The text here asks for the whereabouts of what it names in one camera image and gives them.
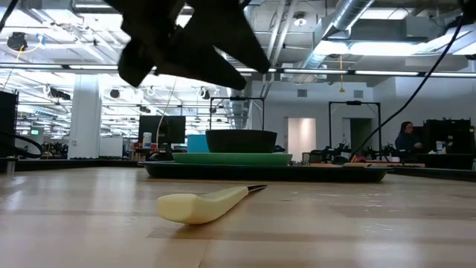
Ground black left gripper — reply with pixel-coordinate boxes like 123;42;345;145
104;0;272;91

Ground blue plastic cup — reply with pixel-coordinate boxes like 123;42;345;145
186;134;210;153

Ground black bowl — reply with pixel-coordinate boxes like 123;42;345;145
205;129;278;154

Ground green plate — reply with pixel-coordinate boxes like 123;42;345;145
171;152;294;168

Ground dark green plastic tray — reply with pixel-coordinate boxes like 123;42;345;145
137;160;393;183

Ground black computer monitor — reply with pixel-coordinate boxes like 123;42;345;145
138;115;187;150

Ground white board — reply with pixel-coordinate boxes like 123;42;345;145
98;136;124;158

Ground white pillar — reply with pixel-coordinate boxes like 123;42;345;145
68;74;103;160

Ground long ceiling light strip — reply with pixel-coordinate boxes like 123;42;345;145
0;63;476;78

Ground person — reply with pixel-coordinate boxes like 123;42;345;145
394;121;425;153

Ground black cabinet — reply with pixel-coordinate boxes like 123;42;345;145
0;91;19;159

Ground black shelf unit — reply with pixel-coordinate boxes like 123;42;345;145
419;118;476;156

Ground black stand frame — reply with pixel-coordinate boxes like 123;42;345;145
328;100;382;157
210;96;266;131

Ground silver air duct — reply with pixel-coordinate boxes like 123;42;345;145
297;0;376;70

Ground knife with cream handle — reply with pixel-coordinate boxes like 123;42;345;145
156;183;268;226

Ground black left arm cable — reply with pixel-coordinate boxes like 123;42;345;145
0;130;44;159

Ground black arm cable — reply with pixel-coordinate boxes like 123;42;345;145
349;0;476;159
0;130;44;159

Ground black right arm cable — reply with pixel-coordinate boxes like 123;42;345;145
349;0;476;159

